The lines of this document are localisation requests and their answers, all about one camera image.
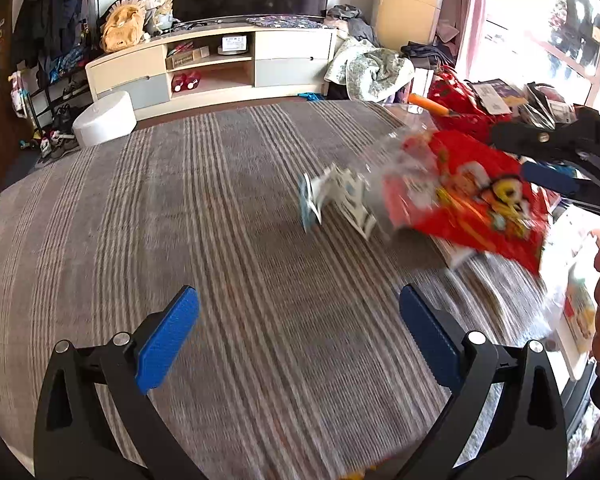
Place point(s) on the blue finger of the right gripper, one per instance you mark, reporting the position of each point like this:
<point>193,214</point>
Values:
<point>549,178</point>

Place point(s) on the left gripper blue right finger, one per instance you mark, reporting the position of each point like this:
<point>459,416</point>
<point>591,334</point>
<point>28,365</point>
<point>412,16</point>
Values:
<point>437,335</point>

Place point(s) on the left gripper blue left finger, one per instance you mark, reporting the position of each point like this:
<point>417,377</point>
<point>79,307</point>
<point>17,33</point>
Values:
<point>161,336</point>

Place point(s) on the white barcode box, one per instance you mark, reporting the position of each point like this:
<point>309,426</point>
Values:
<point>567,270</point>

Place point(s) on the red snack bag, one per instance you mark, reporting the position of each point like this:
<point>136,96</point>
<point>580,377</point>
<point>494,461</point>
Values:
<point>449,185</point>

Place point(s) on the grey plaid tablecloth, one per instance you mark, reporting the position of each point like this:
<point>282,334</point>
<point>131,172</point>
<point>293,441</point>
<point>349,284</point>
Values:
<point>299,366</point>

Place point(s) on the pink curtain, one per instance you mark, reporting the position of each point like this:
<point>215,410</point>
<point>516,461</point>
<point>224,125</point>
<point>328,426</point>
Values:
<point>468,17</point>

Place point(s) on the floral blanket pile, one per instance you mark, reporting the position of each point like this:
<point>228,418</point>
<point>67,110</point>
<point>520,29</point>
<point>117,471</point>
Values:
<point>368,73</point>

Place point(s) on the beige standing air conditioner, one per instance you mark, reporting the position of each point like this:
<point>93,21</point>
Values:
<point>397,22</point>

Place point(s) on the white round stool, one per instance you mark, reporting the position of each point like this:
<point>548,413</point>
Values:
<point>106,119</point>

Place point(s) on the cream TV cabinet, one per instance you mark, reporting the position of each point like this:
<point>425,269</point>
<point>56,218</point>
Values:
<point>213,65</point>

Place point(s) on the yellow plush backpack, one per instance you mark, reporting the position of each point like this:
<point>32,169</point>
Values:
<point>124,27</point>

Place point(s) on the dark coats on rack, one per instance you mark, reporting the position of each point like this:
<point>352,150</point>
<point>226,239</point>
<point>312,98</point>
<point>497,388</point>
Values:
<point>53,35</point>

